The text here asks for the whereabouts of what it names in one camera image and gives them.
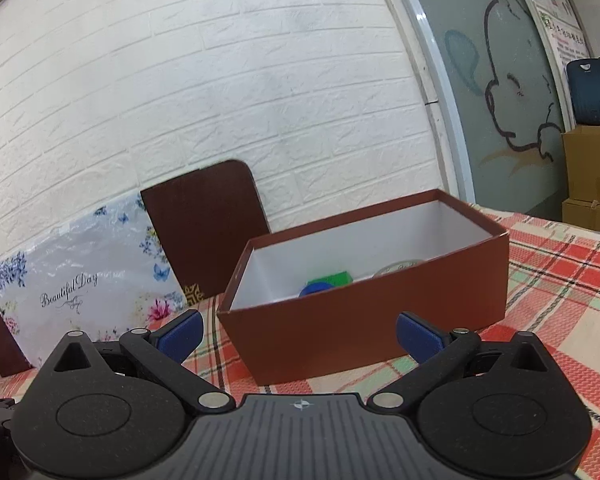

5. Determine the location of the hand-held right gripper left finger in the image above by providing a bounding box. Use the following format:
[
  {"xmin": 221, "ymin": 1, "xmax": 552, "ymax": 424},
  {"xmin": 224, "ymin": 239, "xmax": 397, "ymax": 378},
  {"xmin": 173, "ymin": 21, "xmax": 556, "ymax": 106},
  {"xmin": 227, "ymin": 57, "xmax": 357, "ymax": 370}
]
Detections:
[{"xmin": 40, "ymin": 309, "xmax": 236, "ymax": 413}]

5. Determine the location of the clear tape roll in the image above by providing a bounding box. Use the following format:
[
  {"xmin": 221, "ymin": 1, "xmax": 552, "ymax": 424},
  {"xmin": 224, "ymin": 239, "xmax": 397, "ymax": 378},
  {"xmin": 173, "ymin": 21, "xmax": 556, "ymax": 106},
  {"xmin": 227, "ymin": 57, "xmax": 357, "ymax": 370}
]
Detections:
[{"xmin": 372, "ymin": 258, "xmax": 426, "ymax": 278}]

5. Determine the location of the plaid blanket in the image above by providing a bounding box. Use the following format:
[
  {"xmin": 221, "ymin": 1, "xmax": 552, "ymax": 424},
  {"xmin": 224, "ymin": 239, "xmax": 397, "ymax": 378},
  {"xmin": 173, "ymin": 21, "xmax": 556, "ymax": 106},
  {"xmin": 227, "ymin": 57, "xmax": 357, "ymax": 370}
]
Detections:
[{"xmin": 0, "ymin": 202, "xmax": 600, "ymax": 480}]

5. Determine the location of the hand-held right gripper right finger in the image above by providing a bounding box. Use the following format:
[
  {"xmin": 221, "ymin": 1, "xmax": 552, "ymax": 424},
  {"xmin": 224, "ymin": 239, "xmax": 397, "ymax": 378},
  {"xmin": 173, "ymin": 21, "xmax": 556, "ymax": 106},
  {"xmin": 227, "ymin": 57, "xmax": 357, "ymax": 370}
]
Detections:
[{"xmin": 367, "ymin": 311, "xmax": 563, "ymax": 408}]

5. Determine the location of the floral plastic bag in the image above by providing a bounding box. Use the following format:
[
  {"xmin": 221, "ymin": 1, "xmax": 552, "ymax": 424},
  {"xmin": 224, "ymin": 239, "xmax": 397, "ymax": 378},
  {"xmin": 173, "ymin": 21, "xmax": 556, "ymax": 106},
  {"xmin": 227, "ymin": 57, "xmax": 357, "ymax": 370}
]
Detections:
[{"xmin": 0, "ymin": 192, "xmax": 188, "ymax": 366}]

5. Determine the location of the wall poster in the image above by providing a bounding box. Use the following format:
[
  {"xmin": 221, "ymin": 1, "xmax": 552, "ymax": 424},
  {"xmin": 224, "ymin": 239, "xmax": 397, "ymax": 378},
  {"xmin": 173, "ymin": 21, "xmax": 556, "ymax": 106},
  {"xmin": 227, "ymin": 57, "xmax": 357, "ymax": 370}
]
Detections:
[{"xmin": 507, "ymin": 0, "xmax": 593, "ymax": 66}]

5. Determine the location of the brown board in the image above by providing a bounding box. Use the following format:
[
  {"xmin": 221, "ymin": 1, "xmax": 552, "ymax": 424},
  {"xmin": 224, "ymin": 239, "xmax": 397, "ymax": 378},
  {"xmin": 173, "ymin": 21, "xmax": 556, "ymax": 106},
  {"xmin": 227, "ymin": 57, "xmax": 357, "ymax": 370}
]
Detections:
[{"xmin": 0, "ymin": 272, "xmax": 33, "ymax": 378}]

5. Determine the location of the plain green box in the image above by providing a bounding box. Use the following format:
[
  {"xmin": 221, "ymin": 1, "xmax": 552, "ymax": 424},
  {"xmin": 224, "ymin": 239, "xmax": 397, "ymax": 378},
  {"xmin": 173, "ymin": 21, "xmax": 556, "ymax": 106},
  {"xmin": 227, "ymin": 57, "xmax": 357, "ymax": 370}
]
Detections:
[{"xmin": 307, "ymin": 270, "xmax": 354, "ymax": 292}]

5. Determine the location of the brown box lid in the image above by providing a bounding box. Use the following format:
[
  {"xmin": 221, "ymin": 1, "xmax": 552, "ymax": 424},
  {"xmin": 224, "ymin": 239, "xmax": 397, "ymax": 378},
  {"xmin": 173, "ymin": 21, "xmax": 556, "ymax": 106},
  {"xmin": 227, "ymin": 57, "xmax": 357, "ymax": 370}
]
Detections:
[{"xmin": 140, "ymin": 159, "xmax": 272, "ymax": 306}]

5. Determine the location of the brown cardboard box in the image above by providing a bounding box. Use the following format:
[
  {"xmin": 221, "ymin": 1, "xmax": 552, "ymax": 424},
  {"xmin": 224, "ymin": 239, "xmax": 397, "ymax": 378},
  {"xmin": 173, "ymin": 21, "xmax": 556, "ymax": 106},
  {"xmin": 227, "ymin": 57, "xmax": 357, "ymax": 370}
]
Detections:
[{"xmin": 216, "ymin": 189, "xmax": 511, "ymax": 386}]

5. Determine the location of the tan cardboard carton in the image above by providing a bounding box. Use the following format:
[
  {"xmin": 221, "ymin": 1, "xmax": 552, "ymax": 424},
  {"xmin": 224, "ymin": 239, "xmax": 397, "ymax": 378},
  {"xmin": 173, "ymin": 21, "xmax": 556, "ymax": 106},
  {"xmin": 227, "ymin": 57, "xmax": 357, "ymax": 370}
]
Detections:
[
  {"xmin": 561, "ymin": 125, "xmax": 600, "ymax": 208},
  {"xmin": 561, "ymin": 199, "xmax": 600, "ymax": 238}
]

